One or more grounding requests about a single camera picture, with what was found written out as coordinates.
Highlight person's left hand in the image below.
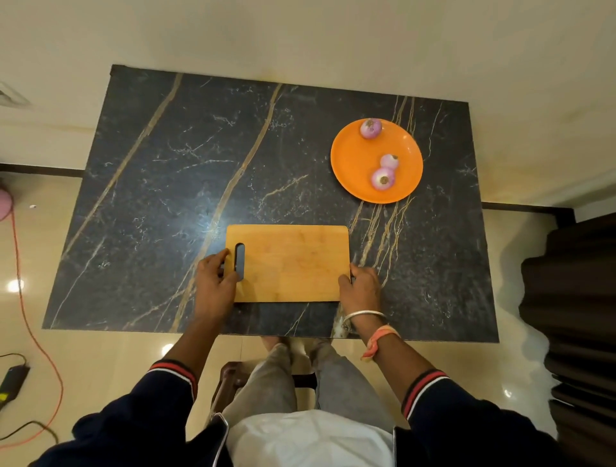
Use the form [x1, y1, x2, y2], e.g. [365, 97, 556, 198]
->
[194, 249, 239, 328]

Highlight person's right hand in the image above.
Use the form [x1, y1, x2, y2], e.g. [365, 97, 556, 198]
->
[338, 263, 384, 318]

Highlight wooden cutting board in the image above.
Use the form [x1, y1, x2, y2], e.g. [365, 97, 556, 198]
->
[225, 225, 351, 304]

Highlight person's left forearm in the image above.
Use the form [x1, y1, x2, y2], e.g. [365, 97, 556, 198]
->
[163, 318, 230, 382]

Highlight person's right forearm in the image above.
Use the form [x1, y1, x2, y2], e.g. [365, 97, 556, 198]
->
[345, 313, 436, 404]

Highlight silver bangle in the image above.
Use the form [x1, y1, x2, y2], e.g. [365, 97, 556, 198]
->
[341, 310, 389, 332]

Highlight orange wrist thread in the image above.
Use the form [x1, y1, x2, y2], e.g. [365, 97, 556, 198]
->
[361, 325, 401, 362]

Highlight person's right foot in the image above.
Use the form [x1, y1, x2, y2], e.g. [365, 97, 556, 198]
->
[302, 338, 334, 361]

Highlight person's foot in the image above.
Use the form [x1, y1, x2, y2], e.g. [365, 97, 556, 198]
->
[261, 336, 292, 360]
[302, 338, 334, 361]

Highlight person's left foot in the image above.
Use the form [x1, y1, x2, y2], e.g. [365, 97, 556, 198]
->
[261, 336, 292, 360]

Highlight grey trousers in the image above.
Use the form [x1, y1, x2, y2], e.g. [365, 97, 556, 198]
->
[221, 342, 396, 434]

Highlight orange plate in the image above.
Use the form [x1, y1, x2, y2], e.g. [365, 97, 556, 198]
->
[330, 118, 424, 205]

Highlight white shirt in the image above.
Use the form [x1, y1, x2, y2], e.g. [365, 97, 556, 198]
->
[225, 410, 396, 467]

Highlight dark navy jacket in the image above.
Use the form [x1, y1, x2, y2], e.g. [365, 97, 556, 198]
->
[28, 359, 580, 467]

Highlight dark brown pleated curtain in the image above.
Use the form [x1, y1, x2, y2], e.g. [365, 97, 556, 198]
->
[518, 212, 616, 467]

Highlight black power adapter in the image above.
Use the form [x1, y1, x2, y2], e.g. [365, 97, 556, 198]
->
[0, 364, 31, 411]

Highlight orange cable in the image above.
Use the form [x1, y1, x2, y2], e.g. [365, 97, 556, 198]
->
[0, 206, 64, 450]

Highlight black cable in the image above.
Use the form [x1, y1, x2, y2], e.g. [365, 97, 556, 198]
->
[0, 352, 60, 445]

